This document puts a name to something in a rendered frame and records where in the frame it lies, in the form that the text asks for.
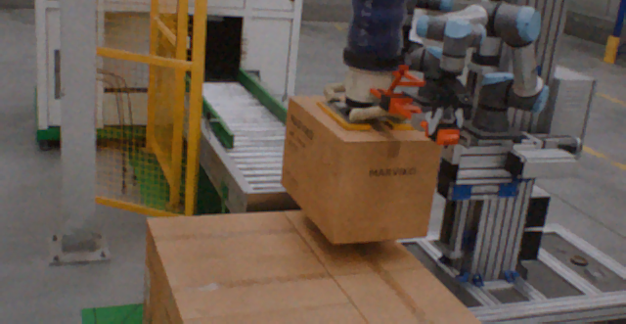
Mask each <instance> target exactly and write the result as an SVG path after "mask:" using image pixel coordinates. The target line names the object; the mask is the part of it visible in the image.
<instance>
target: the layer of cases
mask: <svg viewBox="0 0 626 324"><path fill-rule="evenodd" d="M144 305H145V308H146V311H147V315H148V318H149V323H150V324H482V323H481V321H480V320H479V319H478V318H477V317H476V316H474V315H473V314H472V313H471V312H470V311H469V310H468V309H467V308H466V307H465V306H464V305H463V303H462V302H461V301H459V300H458V299H456V298H455V297H454V296H453V295H452V294H451V293H450V292H449V291H448V290H447V289H446V288H445V287H444V286H443V284H442V283H441V282H440V281H439V280H437V279H436V278H435V277H434V276H433V275H432V274H431V273H430V272H429V271H428V270H427V269H426V268H425V266H424V265H423V264H422V263H421V262H420V261H418V260H417V259H416V258H415V257H414V256H413V255H412V254H411V253H410V252H409V251H407V250H406V248H405V247H404V246H403V245H402V244H400V243H399V242H398V241H397V240H386V241H373V242H359V243H345V244H333V243H332V242H331V241H330V240H328V239H327V237H326V236H325V235H324V234H323V233H322V232H321V231H320V228H319V227H318V226H317V225H316V224H315V223H314V221H313V220H312V219H310V218H309V217H308V216H307V215H306V213H305V212H304V210H303V209H300V210H284V212H282V211H281V212H262V213H243V214H223V215H205V216H184V217H166V218H147V219H146V253H145V289H144Z"/></svg>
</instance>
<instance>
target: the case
mask: <svg viewBox="0 0 626 324"><path fill-rule="evenodd" d="M317 100H326V98H325V96H289V100H288V112H287V123H286V133H285V145H284V154H283V165H282V177H281V185H282V186H283V187H284V188H285V189H286V190H287V192H288V194H289V195H290V196H291V197H292V198H293V199H294V200H295V201H296V202H297V203H298V204H299V205H300V207H301V208H302V209H303V210H304V212H305V213H306V215H307V216H308V217H309V218H310V219H312V220H313V221H314V223H315V224H316V225H317V226H318V227H319V228H320V231H321V232H322V233H323V234H324V235H325V236H326V237H327V239H328V240H330V241H331V242H332V243H333V244H345V243H359V242H373V241H386V240H399V239H413V238H425V237H427V233H428V226H429V221H430V215H431V208H432V202H433V196H434V189H435V183H436V177H438V170H439V165H440V159H441V153H442V147H443V145H438V146H436V145H435V143H433V142H432V141H431V140H429V138H428V137H425V132H419V131H417V130H393V129H391V128H390V127H388V126H387V125H386V124H384V123H383V122H380V121H379V120H378V119H377V118H375V117H372V118H366V119H364V121H366V122H367V123H369V124H370V125H371V126H372V127H371V130H345V129H344V128H343V127H342V126H340V125H339V124H338V123H337V122H336V121H335V120H334V119H333V118H332V117H331V116H328V115H327V114H326V113H325V112H324V111H322V110H321V109H320V108H319V107H318V106H316V102H317Z"/></svg>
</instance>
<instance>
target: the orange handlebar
mask: <svg viewBox="0 0 626 324"><path fill-rule="evenodd" d="M404 76H405V77H406V78H408V79H410V80H400V81H399V82H398V85H397V86H404V87H424V86H425V81H424V80H422V79H420V78H418V77H416V76H414V75H412V74H410V73H408V72H406V71H405V74H404ZM370 93H372V94H373V95H375V96H376V97H378V98H379V99H380V94H381V93H380V92H379V91H377V90H376V89H374V88H371V89H370ZM393 109H394V110H396V111H397V112H399V113H398V114H399V115H401V116H403V117H408V118H411V116H412V114H423V113H422V112H421V109H418V108H417V107H415V106H410V105H408V104H405V105H404V106H399V105H398V104H394V106H393ZM458 139H459V135H458V134H452V135H450V134H445V135H443V137H442V140H443V141H445V142H457V141H458Z"/></svg>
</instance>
